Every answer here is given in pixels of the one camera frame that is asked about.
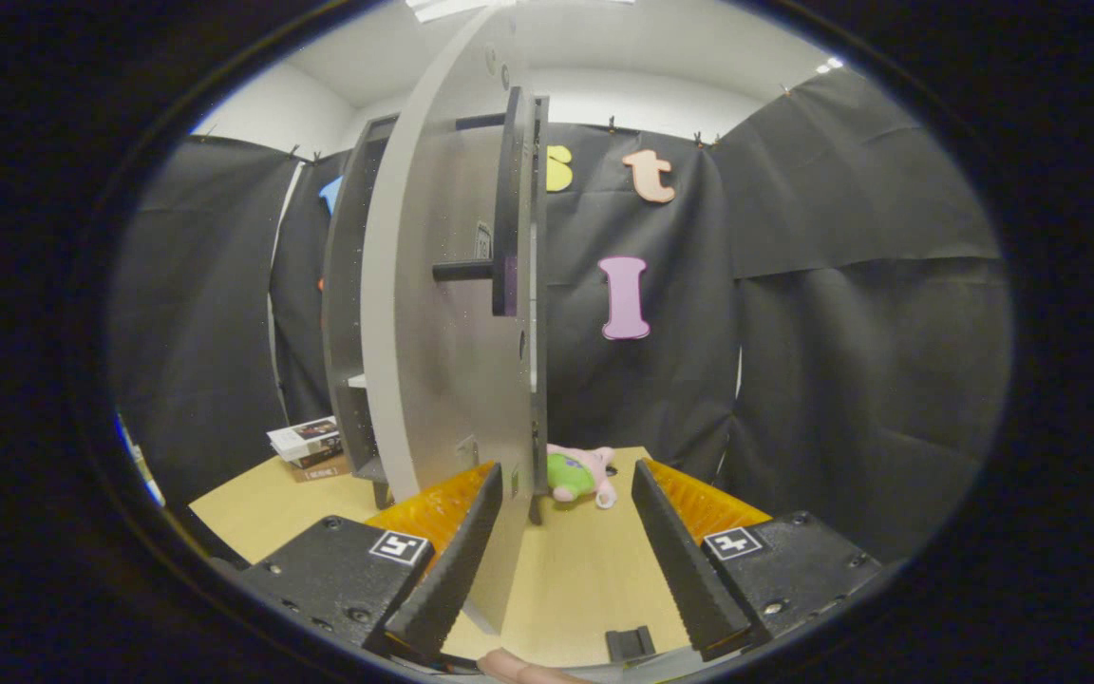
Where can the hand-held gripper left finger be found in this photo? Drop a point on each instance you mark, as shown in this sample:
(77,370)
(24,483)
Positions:
(457,560)

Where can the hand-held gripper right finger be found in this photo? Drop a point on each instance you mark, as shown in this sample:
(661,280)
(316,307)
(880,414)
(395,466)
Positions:
(685,560)

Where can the light grey shoe cabinet door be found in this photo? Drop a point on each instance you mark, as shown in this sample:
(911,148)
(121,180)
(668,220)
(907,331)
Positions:
(443,380)

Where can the grey shoe cabinet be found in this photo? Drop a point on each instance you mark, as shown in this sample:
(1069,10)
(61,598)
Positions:
(343,285)

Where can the small black plastic clip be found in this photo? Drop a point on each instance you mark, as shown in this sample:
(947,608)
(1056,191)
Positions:
(630,644)

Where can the pink and green plush toy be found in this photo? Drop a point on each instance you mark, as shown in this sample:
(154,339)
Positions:
(575,475)

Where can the brown book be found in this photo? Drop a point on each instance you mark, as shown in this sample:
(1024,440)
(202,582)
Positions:
(324,470)

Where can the dark book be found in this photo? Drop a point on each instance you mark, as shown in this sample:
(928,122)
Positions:
(319,458)

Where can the white book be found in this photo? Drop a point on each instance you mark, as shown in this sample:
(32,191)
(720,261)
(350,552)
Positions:
(300,435)

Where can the black backdrop cloth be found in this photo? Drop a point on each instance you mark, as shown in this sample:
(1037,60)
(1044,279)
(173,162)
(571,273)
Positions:
(841,332)

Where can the small ceiling light panel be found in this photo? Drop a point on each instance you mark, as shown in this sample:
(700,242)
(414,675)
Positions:
(830,65)

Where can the large ceiling light panel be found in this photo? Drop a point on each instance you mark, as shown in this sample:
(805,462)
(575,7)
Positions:
(452,8)

